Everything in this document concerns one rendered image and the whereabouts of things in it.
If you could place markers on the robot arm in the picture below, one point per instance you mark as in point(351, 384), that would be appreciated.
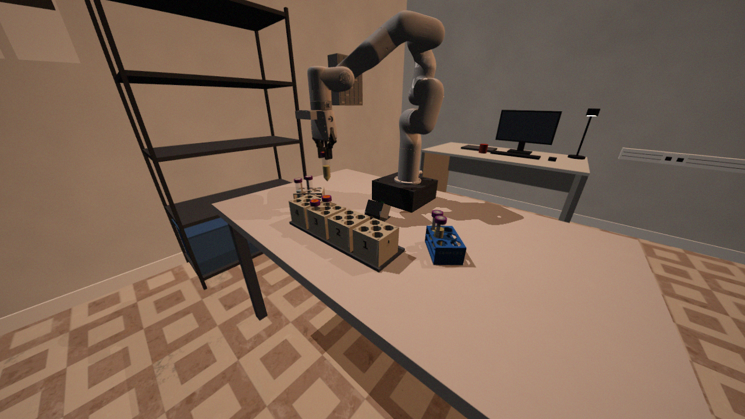
point(421, 33)

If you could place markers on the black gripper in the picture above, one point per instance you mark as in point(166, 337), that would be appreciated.
point(322, 132)

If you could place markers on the beige bucket adapter with holes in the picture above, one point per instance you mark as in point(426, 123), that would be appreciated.
point(341, 225)
point(317, 220)
point(298, 208)
point(375, 241)

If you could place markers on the blue tube rack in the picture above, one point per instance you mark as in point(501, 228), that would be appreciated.
point(449, 253)

